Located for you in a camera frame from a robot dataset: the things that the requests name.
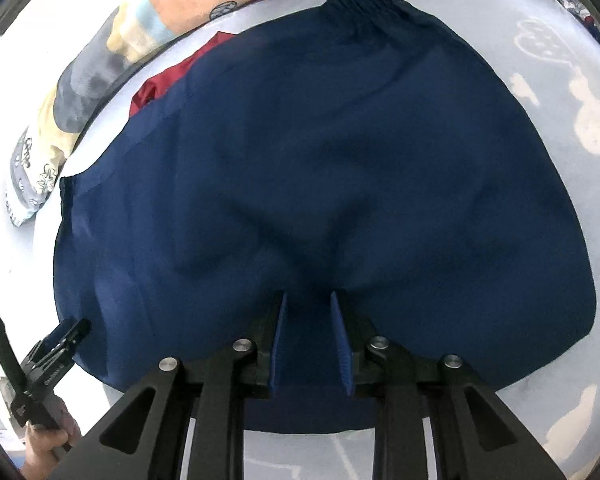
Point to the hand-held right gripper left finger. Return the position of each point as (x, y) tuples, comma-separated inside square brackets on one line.
[(279, 340)]

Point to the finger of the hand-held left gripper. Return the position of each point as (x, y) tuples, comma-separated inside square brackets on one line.
[(2, 347), (70, 340)]

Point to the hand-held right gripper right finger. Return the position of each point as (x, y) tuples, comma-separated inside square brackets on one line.
[(342, 345)]

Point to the navy jacket with red collar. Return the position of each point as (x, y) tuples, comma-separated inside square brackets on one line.
[(330, 160)]

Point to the person's left hand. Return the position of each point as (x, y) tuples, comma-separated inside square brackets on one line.
[(40, 455)]

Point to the rolled patchwork quilt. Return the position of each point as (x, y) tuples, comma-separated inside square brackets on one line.
[(80, 85)]

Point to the light blue cloud blanket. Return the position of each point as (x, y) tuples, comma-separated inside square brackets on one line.
[(530, 110)]

